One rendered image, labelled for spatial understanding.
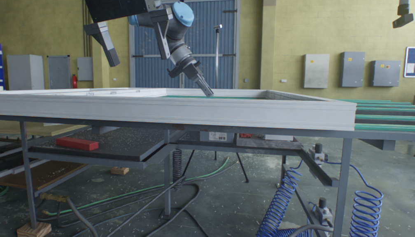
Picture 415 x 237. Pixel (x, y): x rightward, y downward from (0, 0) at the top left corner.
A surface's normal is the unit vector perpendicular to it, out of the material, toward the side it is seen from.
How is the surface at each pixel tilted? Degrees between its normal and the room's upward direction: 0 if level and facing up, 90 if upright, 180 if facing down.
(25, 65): 90
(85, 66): 90
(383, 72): 90
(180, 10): 64
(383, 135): 90
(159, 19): 114
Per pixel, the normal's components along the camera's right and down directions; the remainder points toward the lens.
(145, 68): -0.16, 0.11
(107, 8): -0.12, 0.50
